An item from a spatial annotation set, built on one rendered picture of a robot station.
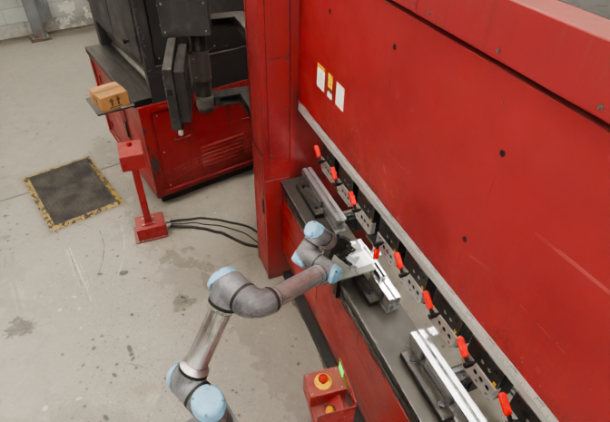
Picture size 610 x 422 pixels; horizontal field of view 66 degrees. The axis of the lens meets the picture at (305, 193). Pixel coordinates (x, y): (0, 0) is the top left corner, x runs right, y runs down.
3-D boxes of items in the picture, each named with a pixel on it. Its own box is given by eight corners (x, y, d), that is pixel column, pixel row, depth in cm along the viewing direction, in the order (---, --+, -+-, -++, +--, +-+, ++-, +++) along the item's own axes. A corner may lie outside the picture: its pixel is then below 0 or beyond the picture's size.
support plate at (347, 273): (307, 258, 219) (307, 257, 218) (357, 244, 227) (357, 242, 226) (322, 286, 206) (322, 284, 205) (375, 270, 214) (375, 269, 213)
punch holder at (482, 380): (459, 363, 158) (471, 334, 147) (480, 355, 160) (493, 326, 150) (488, 403, 147) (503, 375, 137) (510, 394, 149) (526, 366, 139)
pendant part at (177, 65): (176, 93, 292) (166, 37, 270) (195, 93, 294) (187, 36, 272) (172, 131, 258) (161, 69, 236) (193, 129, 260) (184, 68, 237)
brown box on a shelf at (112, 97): (85, 99, 338) (81, 83, 331) (121, 91, 350) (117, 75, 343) (97, 116, 320) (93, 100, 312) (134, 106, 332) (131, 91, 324)
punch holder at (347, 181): (336, 191, 230) (339, 163, 219) (351, 187, 232) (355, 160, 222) (349, 209, 219) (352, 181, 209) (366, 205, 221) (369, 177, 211)
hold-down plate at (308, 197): (296, 187, 280) (296, 183, 278) (304, 185, 281) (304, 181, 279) (315, 219, 258) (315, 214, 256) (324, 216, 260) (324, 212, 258)
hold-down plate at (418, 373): (398, 356, 193) (399, 351, 191) (410, 351, 194) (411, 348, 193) (441, 424, 171) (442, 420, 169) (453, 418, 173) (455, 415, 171)
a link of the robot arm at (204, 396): (208, 441, 165) (203, 423, 157) (186, 414, 172) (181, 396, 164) (234, 417, 172) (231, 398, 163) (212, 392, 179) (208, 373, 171)
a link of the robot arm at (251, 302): (255, 311, 150) (347, 261, 185) (234, 292, 156) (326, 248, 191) (250, 337, 156) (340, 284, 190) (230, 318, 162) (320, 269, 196)
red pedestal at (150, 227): (133, 228, 376) (108, 140, 324) (164, 220, 384) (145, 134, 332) (136, 244, 362) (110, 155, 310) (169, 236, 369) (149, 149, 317)
